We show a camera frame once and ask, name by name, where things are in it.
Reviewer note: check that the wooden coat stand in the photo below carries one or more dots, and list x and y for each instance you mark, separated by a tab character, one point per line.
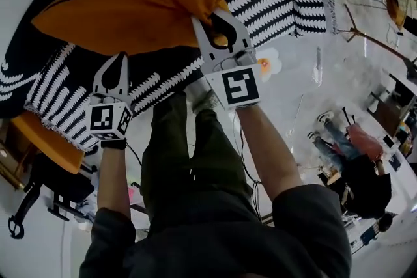
374	42

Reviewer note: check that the egg shaped floor mat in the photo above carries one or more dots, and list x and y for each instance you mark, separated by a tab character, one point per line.
270	65

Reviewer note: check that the black wristband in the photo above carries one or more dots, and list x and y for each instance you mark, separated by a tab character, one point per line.
114	144

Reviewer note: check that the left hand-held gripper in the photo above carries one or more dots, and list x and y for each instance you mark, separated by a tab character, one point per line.
107	120

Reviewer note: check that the black stand with wheels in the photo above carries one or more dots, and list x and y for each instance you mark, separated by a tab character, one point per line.
49	185

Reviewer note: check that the orange seat cushion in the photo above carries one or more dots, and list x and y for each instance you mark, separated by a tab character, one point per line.
49	140

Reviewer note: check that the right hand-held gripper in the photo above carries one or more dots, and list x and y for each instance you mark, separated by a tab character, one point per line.
239	84

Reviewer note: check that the black white striped fringed cover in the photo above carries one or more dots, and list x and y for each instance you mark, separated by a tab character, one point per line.
71	104

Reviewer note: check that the person's grey shoe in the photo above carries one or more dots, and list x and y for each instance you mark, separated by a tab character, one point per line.
202	96

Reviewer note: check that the person's dark green trousers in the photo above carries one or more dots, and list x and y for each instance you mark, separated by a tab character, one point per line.
195	166

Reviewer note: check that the person's left forearm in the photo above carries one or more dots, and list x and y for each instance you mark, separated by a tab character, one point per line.
112	179

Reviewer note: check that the large orange pillow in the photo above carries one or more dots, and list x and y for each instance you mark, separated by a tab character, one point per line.
130	6

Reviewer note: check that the person's dark jacket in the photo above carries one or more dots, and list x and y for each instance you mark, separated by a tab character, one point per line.
215	244

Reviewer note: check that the person's right forearm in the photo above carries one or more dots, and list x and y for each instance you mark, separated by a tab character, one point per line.
270	153

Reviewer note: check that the dark desk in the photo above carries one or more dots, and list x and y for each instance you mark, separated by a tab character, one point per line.
395	107

